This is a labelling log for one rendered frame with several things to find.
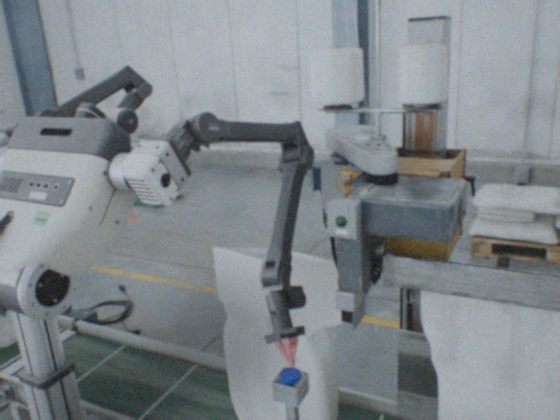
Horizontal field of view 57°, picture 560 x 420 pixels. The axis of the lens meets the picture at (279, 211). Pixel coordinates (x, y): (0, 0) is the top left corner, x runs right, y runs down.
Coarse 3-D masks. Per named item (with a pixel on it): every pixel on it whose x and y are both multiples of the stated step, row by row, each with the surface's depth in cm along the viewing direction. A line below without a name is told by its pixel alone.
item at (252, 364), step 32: (224, 256) 181; (256, 256) 180; (224, 288) 185; (256, 288) 174; (320, 288) 167; (256, 320) 176; (320, 320) 170; (256, 352) 175; (320, 352) 167; (256, 384) 179; (320, 384) 169; (256, 416) 185; (320, 416) 173
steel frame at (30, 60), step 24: (24, 0) 816; (336, 0) 584; (360, 0) 611; (24, 24) 820; (336, 24) 592; (360, 24) 619; (24, 48) 856; (24, 72) 871; (48, 72) 867; (24, 96) 876; (48, 96) 871; (336, 120) 628; (360, 120) 656
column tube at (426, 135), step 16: (416, 32) 159; (432, 32) 157; (448, 32) 161; (448, 48) 163; (448, 64) 166; (448, 80) 169; (416, 128) 168; (432, 128) 166; (416, 144) 170; (432, 144) 167; (416, 304) 187; (416, 320) 189
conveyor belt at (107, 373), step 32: (64, 352) 246; (96, 352) 244; (128, 352) 243; (96, 384) 221; (128, 384) 220; (160, 384) 218; (192, 384) 217; (224, 384) 216; (128, 416) 201; (160, 416) 199; (192, 416) 198; (224, 416) 197; (352, 416) 193; (384, 416) 192
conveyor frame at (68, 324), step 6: (60, 318) 270; (66, 318) 269; (60, 324) 272; (66, 324) 269; (72, 324) 268; (66, 330) 268; (72, 330) 269; (60, 336) 261; (66, 336) 261; (18, 360) 243; (12, 366) 238; (18, 366) 238; (6, 372) 234; (12, 372) 234
